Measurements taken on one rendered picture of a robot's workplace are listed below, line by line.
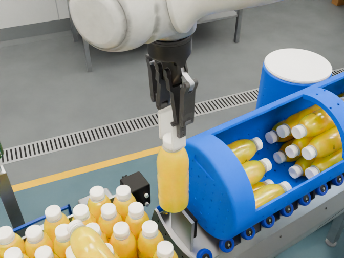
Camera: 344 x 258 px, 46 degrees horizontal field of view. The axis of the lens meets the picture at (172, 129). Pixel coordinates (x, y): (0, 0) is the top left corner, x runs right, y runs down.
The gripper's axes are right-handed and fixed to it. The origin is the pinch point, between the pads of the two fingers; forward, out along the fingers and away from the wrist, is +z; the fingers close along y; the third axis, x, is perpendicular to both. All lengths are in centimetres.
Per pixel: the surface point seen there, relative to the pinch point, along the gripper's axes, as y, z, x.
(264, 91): 48, 46, -78
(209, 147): 6.3, 16.5, -14.8
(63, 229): 14.8, 30.3, 22.5
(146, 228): 3.9, 30.7, 5.8
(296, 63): 45, 36, -92
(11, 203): 41, 41, 30
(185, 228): 4.4, 39.7, -6.1
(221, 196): -2.5, 24.7, -12.2
